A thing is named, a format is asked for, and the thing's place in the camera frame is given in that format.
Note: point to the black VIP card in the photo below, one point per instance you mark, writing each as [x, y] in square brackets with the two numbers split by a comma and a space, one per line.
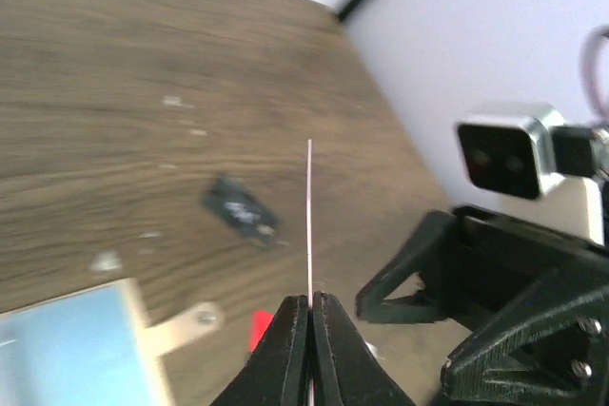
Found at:
[240, 210]

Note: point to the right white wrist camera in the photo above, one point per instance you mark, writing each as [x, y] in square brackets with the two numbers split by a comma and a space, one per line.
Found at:
[546, 171]

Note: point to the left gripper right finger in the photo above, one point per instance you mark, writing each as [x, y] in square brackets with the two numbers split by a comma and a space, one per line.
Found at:
[344, 370]

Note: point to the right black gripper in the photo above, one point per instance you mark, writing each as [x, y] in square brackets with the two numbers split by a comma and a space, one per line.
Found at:
[536, 304]

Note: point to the white card red circle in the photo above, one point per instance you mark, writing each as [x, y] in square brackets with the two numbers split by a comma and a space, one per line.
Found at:
[308, 215]

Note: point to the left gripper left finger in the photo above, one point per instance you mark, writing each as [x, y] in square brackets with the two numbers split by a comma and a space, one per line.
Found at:
[277, 372]

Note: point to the red card black stripe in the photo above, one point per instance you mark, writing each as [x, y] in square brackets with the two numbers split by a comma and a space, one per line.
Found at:
[259, 324]

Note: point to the beige leather card holder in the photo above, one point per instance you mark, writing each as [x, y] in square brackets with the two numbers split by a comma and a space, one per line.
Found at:
[95, 347]

